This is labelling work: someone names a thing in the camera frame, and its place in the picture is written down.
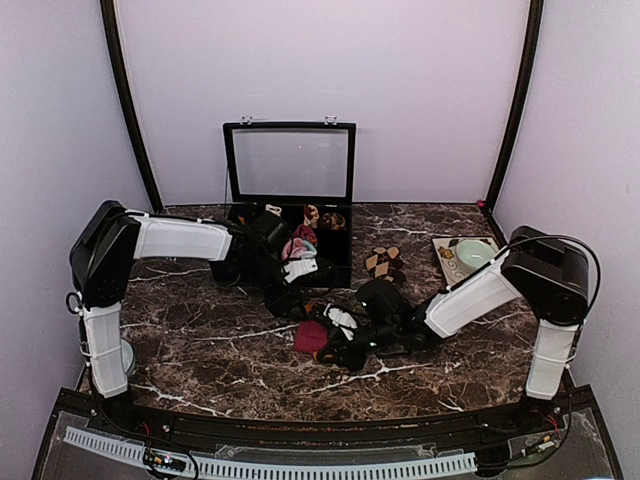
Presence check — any black right frame post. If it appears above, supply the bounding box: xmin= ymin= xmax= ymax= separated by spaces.
xmin=484 ymin=0 xmax=545 ymax=216

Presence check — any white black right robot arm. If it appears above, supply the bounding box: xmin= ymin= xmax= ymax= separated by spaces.
xmin=317 ymin=226 xmax=602 ymax=434

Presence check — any brown argyle rolled sock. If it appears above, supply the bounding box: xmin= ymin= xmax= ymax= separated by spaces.
xmin=364 ymin=246 xmax=406 ymax=285

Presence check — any pale green ceramic bowl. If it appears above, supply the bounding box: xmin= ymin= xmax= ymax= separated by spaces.
xmin=454 ymin=239 xmax=497 ymax=274

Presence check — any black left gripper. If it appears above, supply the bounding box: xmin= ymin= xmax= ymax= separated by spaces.
xmin=237 ymin=255 xmax=309 ymax=322

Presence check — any leopard pattern rolled sock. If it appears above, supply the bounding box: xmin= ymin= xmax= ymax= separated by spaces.
xmin=318 ymin=212 xmax=347 ymax=231

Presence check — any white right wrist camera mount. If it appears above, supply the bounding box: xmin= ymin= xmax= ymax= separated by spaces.
xmin=322 ymin=304 xmax=359 ymax=330

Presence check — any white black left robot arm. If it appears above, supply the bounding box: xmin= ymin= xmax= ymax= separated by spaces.
xmin=65 ymin=200 xmax=320 ymax=436

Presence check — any maroon teal rolled sock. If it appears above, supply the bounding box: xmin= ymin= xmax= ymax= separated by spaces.
xmin=293 ymin=224 xmax=318 ymax=246

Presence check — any cream brown rolled sock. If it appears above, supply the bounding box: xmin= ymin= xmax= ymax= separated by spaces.
xmin=265 ymin=204 xmax=282 ymax=216

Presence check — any black frame post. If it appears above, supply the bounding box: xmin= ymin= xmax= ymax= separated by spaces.
xmin=99 ymin=0 xmax=164 ymax=213
xmin=484 ymin=0 xmax=545 ymax=216

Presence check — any white slotted cable duct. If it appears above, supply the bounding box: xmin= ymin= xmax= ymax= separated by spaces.
xmin=62 ymin=427 xmax=478 ymax=479

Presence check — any square floral ceramic plate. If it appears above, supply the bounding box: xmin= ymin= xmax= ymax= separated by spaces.
xmin=432 ymin=236 xmax=499 ymax=286

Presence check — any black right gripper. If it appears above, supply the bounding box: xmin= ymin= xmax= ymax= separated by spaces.
xmin=318 ymin=318 xmax=399 ymax=372

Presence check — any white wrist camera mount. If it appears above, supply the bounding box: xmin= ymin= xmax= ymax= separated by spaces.
xmin=322 ymin=304 xmax=359 ymax=330
xmin=283 ymin=258 xmax=318 ymax=283

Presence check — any black sock organizer box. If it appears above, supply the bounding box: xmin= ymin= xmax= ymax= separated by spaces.
xmin=222 ymin=119 xmax=357 ymax=288

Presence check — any black left frame post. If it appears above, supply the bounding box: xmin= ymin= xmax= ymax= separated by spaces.
xmin=99 ymin=0 xmax=164 ymax=213

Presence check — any pink white rolled sock right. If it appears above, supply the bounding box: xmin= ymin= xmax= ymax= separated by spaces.
xmin=281 ymin=237 xmax=317 ymax=261

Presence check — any black front table rail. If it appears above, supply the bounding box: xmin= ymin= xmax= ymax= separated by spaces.
xmin=45 ymin=389 xmax=554 ymax=451

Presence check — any pale green bowl left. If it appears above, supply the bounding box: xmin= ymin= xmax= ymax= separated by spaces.
xmin=121 ymin=339 xmax=136 ymax=377

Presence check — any maroon purple orange striped sock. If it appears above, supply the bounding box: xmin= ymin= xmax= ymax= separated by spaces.
xmin=293 ymin=320 xmax=335 ymax=364

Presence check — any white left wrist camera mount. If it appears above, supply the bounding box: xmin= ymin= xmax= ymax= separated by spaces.
xmin=283 ymin=258 xmax=318 ymax=283

